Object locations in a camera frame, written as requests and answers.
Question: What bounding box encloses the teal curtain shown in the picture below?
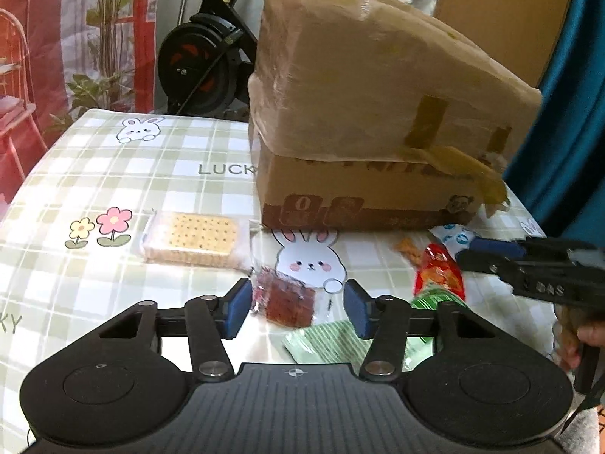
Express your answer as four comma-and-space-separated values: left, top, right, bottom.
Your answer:
503, 0, 605, 247

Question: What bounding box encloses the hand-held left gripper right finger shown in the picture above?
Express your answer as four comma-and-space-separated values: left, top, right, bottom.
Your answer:
343, 279, 504, 383

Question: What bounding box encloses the light green snack packet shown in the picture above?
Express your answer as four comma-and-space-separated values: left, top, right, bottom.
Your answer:
282, 319, 379, 374

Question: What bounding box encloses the black exercise bike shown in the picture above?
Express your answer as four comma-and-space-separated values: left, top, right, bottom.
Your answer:
156, 0, 265, 121

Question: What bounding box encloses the taped cardboard box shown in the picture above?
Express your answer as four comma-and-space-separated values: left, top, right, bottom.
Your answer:
247, 0, 543, 232

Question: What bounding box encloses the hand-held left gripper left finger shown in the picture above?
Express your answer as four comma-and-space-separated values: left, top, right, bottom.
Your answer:
95, 278, 253, 383

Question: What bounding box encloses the brown wooden board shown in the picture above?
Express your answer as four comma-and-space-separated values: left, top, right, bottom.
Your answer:
432, 0, 580, 88

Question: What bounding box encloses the pink printed backdrop cloth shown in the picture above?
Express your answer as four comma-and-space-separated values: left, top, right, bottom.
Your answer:
0, 0, 164, 209

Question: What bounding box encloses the white blue-dotted snack packet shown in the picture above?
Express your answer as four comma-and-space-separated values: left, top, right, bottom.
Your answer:
428, 224, 478, 258

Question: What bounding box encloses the brown dried meat packet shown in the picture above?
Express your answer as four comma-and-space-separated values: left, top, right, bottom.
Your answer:
248, 265, 332, 327

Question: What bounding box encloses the person's right hand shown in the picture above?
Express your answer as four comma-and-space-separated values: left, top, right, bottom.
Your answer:
551, 305, 605, 370

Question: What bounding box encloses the green checked tablecloth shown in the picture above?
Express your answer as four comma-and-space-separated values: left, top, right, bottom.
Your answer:
0, 108, 563, 454

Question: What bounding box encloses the red snack packet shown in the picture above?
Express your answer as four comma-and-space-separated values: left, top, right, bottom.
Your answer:
413, 243, 466, 301

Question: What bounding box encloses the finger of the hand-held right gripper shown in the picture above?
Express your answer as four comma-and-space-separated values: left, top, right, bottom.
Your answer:
456, 250, 523, 289
469, 237, 525, 257

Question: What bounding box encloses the bright green snack packet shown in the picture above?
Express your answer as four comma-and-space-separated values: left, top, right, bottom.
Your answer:
404, 290, 466, 372

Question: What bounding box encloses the small orange snack piece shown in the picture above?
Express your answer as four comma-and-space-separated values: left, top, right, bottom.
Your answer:
394, 236, 424, 266

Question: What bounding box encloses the clear cracker packet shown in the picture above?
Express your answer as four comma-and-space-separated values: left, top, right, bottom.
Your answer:
140, 210, 251, 270

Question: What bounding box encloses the grey cloth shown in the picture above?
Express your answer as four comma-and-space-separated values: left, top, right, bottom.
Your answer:
560, 407, 605, 454

